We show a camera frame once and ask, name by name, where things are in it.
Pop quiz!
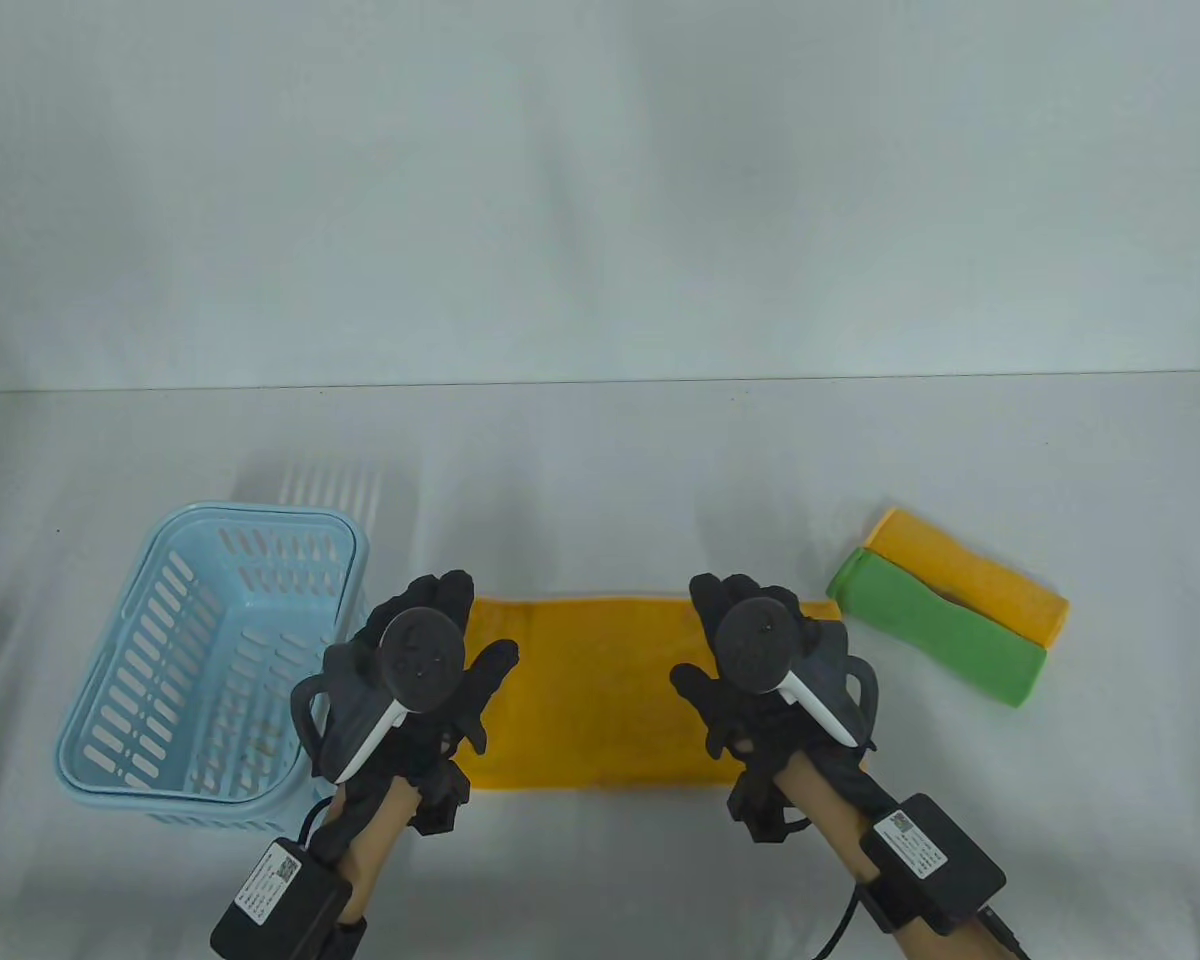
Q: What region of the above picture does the green towel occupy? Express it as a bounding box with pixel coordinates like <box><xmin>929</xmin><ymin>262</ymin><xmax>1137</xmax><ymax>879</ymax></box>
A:
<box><xmin>824</xmin><ymin>550</ymin><xmax>1049</xmax><ymax>711</ymax></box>

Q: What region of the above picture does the black sensor box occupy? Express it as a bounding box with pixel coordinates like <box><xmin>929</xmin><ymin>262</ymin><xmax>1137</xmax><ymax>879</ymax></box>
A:
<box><xmin>207</xmin><ymin>837</ymin><xmax>355</xmax><ymax>960</ymax></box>
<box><xmin>857</xmin><ymin>792</ymin><xmax>1009</xmax><ymax>927</ymax></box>

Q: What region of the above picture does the person's right hand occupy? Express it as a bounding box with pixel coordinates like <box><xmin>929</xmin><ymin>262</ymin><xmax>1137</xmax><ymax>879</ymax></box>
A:
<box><xmin>670</xmin><ymin>572</ymin><xmax>868</xmax><ymax>793</ymax></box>

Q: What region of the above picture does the yellow square towel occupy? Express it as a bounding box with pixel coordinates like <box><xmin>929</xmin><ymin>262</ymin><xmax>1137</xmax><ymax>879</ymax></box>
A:
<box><xmin>862</xmin><ymin>506</ymin><xmax>1072</xmax><ymax>647</ymax></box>

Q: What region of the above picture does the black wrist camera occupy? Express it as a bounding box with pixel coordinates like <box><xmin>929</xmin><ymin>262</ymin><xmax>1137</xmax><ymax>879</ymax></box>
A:
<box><xmin>727</xmin><ymin>775</ymin><xmax>813</xmax><ymax>847</ymax></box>
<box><xmin>407</xmin><ymin>758</ymin><xmax>477</xmax><ymax>837</ymax></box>

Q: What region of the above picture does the person's right forearm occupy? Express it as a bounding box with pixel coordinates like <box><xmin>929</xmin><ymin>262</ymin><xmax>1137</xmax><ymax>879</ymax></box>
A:
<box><xmin>775</xmin><ymin>755</ymin><xmax>1013</xmax><ymax>960</ymax></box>

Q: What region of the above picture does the orange cloth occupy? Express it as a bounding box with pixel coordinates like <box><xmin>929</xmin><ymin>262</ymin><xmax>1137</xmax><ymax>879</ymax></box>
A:
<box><xmin>454</xmin><ymin>594</ymin><xmax>844</xmax><ymax>794</ymax></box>

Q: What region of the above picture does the light blue plastic basket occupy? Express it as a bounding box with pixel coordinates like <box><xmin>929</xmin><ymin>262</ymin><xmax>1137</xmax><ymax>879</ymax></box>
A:
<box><xmin>55</xmin><ymin>502</ymin><xmax>372</xmax><ymax>833</ymax></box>

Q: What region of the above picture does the black and white controller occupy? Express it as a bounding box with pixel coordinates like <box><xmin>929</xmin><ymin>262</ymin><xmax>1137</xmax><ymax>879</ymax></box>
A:
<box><xmin>711</xmin><ymin>590</ymin><xmax>880</xmax><ymax>752</ymax></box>
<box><xmin>289</xmin><ymin>606</ymin><xmax>465</xmax><ymax>788</ymax></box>

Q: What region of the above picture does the person's left hand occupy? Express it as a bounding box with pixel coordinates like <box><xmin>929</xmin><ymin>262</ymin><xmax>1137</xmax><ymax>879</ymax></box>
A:
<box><xmin>323</xmin><ymin>569</ymin><xmax>521</xmax><ymax>843</ymax></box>

